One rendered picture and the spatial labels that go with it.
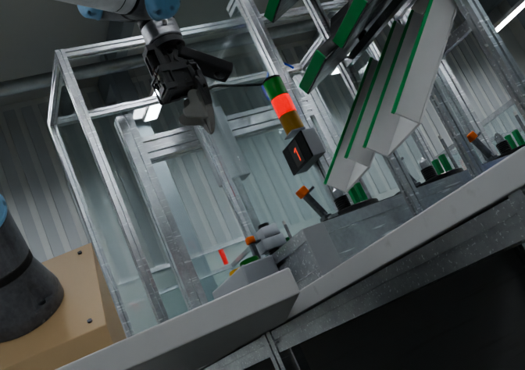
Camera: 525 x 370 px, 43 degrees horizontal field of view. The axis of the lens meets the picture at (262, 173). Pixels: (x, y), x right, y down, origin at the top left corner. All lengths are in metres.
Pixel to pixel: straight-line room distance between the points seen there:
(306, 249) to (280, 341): 0.19
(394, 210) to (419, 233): 0.50
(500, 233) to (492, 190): 0.05
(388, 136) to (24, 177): 9.03
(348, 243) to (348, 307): 0.23
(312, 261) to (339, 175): 0.16
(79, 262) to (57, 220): 8.48
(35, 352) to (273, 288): 0.51
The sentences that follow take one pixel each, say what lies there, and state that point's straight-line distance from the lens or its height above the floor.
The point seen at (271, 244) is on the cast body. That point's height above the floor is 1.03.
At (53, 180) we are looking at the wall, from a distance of 9.90.
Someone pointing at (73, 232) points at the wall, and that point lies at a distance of 9.65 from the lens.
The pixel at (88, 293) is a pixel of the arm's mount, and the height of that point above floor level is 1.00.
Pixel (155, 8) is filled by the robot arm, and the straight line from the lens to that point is 1.22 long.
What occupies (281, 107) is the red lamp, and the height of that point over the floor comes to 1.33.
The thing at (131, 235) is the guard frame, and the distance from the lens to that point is 2.12.
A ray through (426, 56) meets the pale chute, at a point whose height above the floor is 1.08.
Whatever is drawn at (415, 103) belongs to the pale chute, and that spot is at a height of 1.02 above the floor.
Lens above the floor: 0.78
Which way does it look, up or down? 15 degrees up
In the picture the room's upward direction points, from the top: 24 degrees counter-clockwise
